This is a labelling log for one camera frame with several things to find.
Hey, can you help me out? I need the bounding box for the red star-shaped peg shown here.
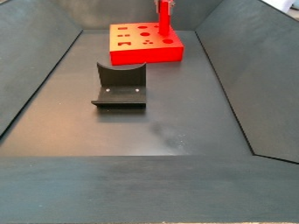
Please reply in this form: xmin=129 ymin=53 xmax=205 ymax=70
xmin=158 ymin=0 xmax=173 ymax=36

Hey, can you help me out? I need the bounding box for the dark grey curved fixture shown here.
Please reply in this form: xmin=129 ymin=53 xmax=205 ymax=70
xmin=91 ymin=64 xmax=147 ymax=107

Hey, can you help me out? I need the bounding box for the red shape-hole insertion block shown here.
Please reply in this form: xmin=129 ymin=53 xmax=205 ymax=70
xmin=110 ymin=23 xmax=185 ymax=66

